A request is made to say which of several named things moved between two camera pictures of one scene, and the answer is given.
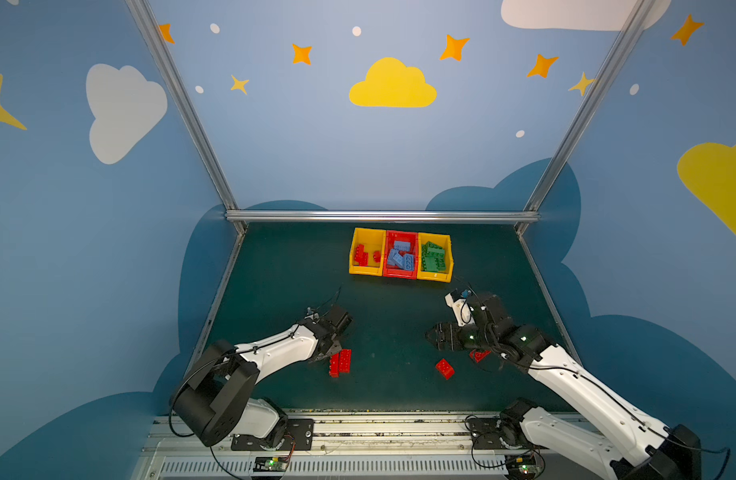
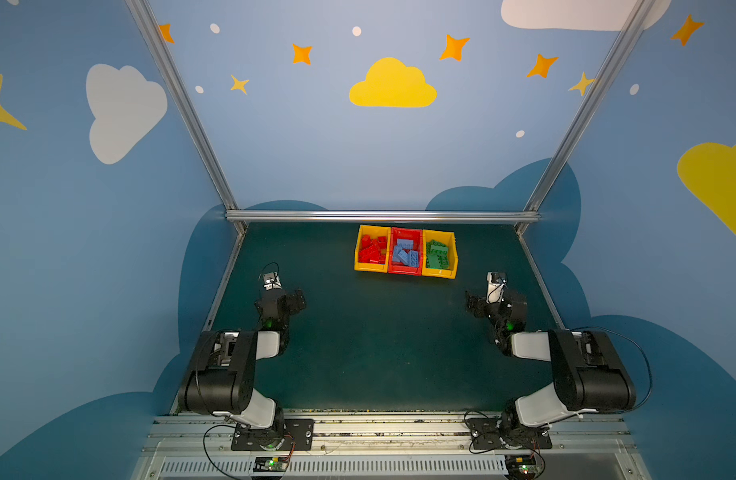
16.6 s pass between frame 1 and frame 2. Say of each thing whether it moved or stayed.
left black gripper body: moved
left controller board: stayed
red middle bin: stayed
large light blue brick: stayed
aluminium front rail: stayed
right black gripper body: moved
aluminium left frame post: stayed
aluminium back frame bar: stayed
